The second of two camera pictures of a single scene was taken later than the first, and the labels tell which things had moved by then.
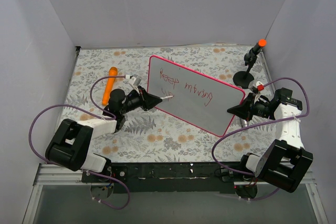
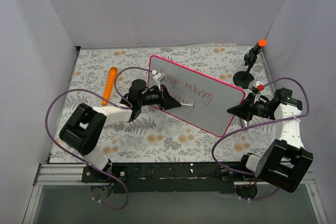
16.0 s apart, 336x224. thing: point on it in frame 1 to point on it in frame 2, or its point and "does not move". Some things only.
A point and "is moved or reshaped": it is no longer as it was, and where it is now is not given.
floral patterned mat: x=111 y=84 does not move
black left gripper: x=143 y=99 to x=163 y=97
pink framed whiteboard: x=197 y=99 does not move
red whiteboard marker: x=166 y=97 is moved or reshaped
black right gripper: x=250 y=106 does not move
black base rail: x=179 y=177 does not move
